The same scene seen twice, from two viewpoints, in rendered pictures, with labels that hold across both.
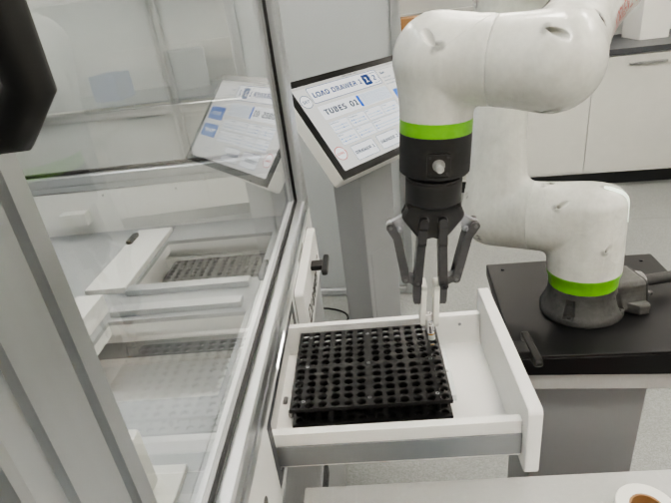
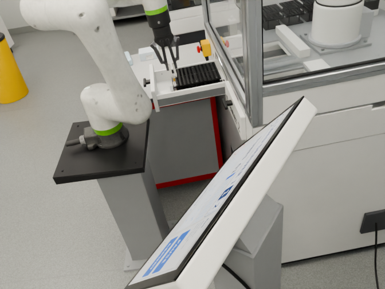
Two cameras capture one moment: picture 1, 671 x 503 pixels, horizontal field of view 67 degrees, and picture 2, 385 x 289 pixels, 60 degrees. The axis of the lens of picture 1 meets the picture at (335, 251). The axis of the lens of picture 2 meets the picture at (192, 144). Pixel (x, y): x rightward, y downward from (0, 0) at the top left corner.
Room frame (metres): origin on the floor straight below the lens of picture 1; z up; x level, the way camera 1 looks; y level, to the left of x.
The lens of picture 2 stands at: (2.04, -0.25, 1.63)
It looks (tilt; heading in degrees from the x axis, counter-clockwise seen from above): 38 degrees down; 174
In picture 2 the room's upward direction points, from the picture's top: 11 degrees counter-clockwise
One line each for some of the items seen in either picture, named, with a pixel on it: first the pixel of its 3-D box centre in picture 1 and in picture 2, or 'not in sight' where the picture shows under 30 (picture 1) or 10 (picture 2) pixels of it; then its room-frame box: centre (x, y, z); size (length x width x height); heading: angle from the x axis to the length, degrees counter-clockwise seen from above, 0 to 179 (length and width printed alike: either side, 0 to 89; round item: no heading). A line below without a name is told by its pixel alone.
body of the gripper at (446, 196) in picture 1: (432, 206); (162, 35); (0.65, -0.14, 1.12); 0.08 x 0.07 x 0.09; 83
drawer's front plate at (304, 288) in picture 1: (309, 279); (234, 108); (0.93, 0.06, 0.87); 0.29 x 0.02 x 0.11; 175
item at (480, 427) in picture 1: (364, 381); (197, 80); (0.61, -0.02, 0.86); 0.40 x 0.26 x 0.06; 85
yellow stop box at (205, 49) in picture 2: not in sight; (205, 47); (0.29, 0.10, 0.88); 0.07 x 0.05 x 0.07; 175
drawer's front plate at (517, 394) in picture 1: (503, 367); (154, 86); (0.59, -0.23, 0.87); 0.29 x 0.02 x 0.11; 175
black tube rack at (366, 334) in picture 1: (369, 378); (195, 79); (0.61, -0.03, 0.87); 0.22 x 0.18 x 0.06; 85
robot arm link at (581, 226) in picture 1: (577, 234); (104, 108); (0.83, -0.45, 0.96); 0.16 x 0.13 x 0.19; 54
